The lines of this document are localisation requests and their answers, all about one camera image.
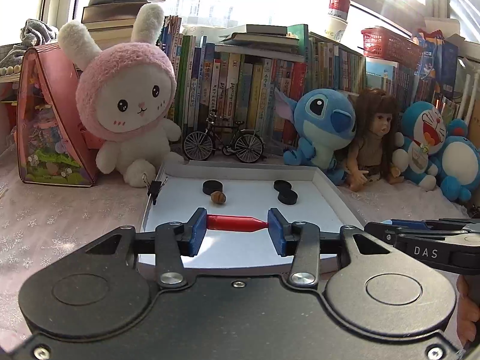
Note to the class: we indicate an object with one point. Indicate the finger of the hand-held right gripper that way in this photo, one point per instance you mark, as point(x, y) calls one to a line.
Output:
point(378, 230)
point(408, 224)

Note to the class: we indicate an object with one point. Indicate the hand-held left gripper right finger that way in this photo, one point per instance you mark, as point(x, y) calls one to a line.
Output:
point(277, 232)

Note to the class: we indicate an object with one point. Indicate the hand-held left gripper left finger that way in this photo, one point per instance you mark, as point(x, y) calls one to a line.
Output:
point(197, 232)

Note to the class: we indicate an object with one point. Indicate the red plastic whistle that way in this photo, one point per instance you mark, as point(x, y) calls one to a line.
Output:
point(232, 223)

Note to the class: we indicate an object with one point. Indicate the small black puck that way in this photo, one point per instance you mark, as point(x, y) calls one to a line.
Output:
point(282, 185)
point(288, 196)

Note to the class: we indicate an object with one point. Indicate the brown walnut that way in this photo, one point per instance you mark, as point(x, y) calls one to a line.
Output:
point(218, 197)

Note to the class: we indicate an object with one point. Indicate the white cardboard box tray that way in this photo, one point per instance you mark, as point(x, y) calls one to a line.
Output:
point(243, 202)

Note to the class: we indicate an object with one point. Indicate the large black puck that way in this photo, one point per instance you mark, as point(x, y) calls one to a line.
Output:
point(212, 186)

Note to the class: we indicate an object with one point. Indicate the person's right hand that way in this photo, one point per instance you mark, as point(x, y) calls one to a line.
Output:
point(465, 307)

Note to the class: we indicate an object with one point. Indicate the brown-haired baby doll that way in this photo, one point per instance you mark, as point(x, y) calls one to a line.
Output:
point(375, 150)

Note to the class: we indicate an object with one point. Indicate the black model bicycle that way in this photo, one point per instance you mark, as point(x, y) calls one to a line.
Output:
point(198, 146)

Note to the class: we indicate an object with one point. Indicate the blue robot cat plush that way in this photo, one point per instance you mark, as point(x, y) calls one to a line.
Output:
point(423, 127)

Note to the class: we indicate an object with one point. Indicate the blue alien plush toy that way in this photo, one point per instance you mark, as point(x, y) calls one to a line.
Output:
point(322, 120)

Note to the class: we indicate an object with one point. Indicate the pink snowflake tablecloth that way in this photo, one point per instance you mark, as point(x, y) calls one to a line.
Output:
point(56, 213)

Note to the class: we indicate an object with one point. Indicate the white radiator pipes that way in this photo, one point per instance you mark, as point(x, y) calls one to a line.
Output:
point(468, 90)

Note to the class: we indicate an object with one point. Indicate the pink white rabbit plush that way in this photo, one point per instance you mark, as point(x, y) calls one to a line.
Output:
point(127, 101)

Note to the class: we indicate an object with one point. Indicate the row of upright books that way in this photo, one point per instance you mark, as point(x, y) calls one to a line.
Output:
point(232, 82)

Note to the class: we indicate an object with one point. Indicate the blue printed carton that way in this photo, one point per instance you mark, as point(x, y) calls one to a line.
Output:
point(431, 60)

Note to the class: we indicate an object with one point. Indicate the pink toy house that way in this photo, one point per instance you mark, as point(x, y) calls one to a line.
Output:
point(48, 150)

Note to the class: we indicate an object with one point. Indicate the red plastic basket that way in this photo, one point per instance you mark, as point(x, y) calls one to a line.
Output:
point(390, 45)

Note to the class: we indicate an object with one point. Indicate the flat-lying grey books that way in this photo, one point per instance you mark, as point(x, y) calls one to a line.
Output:
point(255, 30)

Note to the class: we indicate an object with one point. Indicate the white bottle red cap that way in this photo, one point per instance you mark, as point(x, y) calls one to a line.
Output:
point(335, 26)

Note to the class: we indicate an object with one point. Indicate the stack of thick books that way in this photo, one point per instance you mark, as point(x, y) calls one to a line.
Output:
point(112, 22)

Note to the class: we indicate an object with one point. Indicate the grey knit cloth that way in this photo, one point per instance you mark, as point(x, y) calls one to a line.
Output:
point(37, 32)

